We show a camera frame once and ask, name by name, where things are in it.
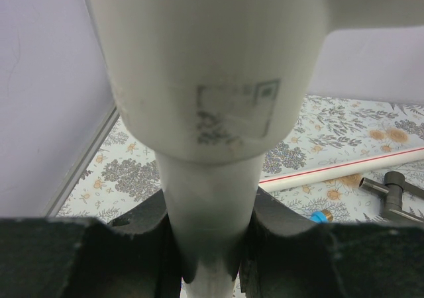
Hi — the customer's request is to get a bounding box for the white PVC pipe frame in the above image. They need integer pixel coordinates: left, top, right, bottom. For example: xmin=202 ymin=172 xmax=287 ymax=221
xmin=85 ymin=0 xmax=423 ymax=297

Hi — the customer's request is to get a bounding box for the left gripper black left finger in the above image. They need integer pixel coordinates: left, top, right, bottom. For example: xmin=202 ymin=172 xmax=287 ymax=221
xmin=1 ymin=191 xmax=182 ymax=297

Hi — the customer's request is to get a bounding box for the dark bronze long faucet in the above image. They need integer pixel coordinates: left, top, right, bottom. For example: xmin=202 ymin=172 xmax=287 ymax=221
xmin=359 ymin=171 xmax=423 ymax=225

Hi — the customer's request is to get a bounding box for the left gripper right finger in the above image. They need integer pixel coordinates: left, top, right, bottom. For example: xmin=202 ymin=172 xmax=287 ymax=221
xmin=239 ymin=189 xmax=423 ymax=297

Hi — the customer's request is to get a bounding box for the floral patterned table mat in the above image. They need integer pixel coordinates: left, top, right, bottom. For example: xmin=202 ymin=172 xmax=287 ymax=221
xmin=57 ymin=95 xmax=423 ymax=226

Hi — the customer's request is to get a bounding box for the blue plastic faucet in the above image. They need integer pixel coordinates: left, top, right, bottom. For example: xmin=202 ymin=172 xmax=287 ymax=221
xmin=310 ymin=209 xmax=333 ymax=223

